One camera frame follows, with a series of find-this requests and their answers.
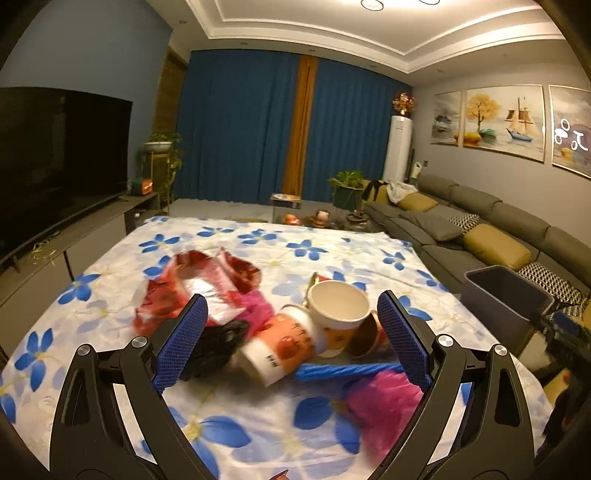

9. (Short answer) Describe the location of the pink plastic bag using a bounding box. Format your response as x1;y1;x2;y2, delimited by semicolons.
346;371;423;460

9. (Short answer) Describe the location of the black plastic bag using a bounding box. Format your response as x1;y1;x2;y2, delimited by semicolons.
179;320;249;381

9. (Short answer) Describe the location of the red gold paper cup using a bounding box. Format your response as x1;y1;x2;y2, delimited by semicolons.
346;310;390;358

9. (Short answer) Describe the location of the blue foam net sleeve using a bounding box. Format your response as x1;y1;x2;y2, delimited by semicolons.
294;363;405;381

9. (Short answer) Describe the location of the white paper cup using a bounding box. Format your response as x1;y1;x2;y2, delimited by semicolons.
307;280;372;358

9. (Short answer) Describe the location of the red snack bag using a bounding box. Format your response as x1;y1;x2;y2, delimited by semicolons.
133;248;273;337

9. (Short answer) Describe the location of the orange printed paper cup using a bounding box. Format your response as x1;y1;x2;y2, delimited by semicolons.
235;304;325;387

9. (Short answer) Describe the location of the grey trash bin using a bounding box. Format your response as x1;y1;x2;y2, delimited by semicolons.
460;266;554;357

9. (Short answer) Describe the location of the patterned cushion near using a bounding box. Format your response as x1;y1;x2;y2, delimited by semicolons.
517;262;586;307

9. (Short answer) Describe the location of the patterned cushion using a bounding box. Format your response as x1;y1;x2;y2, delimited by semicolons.
517;262;586;307
448;214;481;234

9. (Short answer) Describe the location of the grey sectional sofa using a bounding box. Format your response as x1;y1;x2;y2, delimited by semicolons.
362;175;590;317

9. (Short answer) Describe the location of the yellow cushion middle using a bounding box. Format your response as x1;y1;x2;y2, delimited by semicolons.
463;224;532;271

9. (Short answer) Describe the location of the yellow cushion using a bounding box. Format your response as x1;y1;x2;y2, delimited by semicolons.
397;192;439;212
463;224;532;271

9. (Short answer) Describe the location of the patterned cushion far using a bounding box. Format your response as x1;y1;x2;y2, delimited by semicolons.
448;214;481;234

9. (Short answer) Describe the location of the grey tv cabinet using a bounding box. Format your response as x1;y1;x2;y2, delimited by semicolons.
1;193;160;357

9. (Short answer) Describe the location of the grey cushion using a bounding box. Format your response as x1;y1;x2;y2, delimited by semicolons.
401;211;463;242

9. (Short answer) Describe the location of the yellow cushion far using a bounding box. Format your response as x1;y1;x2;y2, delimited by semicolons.
397;192;439;212

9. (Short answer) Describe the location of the white cloth on sofa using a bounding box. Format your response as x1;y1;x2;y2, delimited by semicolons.
387;182;418;204

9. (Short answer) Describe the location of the middle sailboat tree painting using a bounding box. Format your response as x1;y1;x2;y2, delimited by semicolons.
462;84;545;163

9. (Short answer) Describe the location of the right painting with characters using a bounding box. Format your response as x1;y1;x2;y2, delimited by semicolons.
549;85;591;179

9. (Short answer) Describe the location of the white standing air conditioner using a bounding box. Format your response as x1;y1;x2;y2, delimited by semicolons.
382;115;413;183

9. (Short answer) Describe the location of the left landscape painting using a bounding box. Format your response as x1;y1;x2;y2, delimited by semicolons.
431;91;463;146

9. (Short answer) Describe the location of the orange device on cabinet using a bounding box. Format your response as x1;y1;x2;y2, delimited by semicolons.
130;178;153;196

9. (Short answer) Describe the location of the potted green floor plant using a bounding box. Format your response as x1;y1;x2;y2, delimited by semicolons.
329;170;363;212

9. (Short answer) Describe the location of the flower decoration on conditioner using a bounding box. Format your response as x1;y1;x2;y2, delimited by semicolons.
393;92;415;118

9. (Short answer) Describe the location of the black television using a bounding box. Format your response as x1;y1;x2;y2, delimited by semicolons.
1;87;132;261

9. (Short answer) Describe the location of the plant on wooden stand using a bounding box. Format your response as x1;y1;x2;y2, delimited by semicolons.
140;132;183;206

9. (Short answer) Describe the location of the box on coffee table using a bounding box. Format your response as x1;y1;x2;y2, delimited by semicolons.
270;193;301;209

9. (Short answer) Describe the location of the blue curtain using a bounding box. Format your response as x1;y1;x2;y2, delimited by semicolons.
173;50;413;204

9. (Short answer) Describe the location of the orange curtain strip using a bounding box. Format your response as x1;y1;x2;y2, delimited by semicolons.
283;55;318;196

